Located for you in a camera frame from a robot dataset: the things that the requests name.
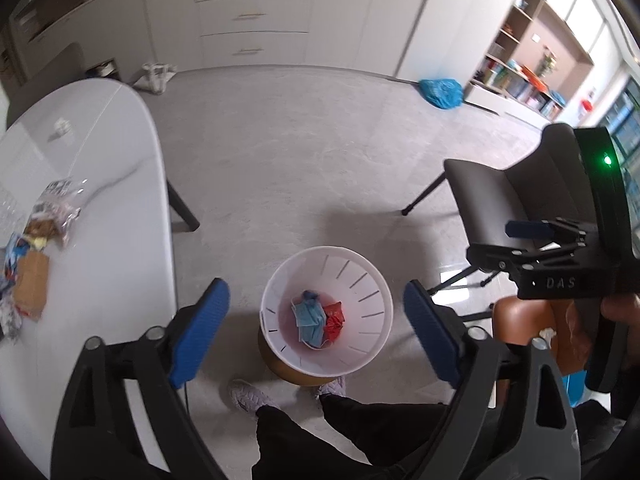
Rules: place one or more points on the white drawer cabinet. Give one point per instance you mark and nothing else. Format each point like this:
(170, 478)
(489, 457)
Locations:
(366, 35)

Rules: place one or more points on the white slotted trash bin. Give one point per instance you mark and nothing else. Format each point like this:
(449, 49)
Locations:
(335, 274)

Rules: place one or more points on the open shelf unit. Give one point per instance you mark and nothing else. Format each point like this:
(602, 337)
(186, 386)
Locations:
(533, 67)

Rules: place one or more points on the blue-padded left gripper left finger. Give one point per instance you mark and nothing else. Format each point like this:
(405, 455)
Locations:
(193, 329)

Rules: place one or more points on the blue patterned snack wrapper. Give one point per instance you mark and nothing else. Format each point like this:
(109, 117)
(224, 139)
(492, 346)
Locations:
(16, 248)

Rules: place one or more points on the small white crumpled paper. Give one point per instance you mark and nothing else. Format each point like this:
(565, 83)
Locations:
(63, 129)

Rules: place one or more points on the blue foil wrapper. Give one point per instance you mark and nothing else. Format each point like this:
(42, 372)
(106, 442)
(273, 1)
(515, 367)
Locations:
(310, 319)

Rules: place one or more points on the blue mop head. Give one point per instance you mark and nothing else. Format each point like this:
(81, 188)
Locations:
(445, 94)

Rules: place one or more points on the black white patterned wrapper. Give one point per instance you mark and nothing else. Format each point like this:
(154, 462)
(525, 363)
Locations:
(10, 319)

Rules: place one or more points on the red snack wrapper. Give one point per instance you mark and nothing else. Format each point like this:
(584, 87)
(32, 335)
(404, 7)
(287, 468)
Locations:
(335, 321)

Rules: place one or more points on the person's right hand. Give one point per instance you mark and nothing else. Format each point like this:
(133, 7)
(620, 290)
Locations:
(623, 309)

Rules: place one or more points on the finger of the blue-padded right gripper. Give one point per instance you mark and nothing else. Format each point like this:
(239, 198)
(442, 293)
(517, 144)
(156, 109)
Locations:
(529, 230)

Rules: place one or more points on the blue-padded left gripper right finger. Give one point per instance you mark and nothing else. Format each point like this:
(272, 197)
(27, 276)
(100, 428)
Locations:
(439, 330)

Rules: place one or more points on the brown paper bag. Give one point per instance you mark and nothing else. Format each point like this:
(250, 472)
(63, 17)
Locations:
(31, 284)

